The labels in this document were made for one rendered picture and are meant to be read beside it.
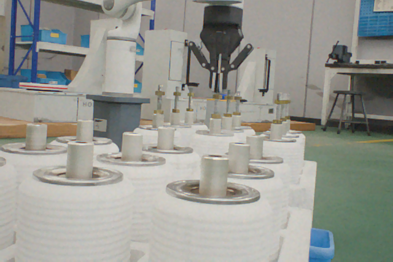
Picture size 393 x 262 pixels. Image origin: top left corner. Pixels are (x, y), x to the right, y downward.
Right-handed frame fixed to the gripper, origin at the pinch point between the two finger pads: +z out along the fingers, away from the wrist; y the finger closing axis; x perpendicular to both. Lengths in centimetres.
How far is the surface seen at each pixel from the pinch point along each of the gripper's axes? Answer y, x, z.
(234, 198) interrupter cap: -14, 57, 10
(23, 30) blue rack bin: 345, -442, -58
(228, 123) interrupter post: -0.6, -10.8, 8.5
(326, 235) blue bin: -22.0, 11.0, 23.9
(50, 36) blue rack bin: 303, -435, -52
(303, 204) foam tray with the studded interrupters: -17.9, 7.7, 20.0
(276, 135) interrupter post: -12.0, 1.1, 9.2
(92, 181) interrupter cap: -3, 57, 10
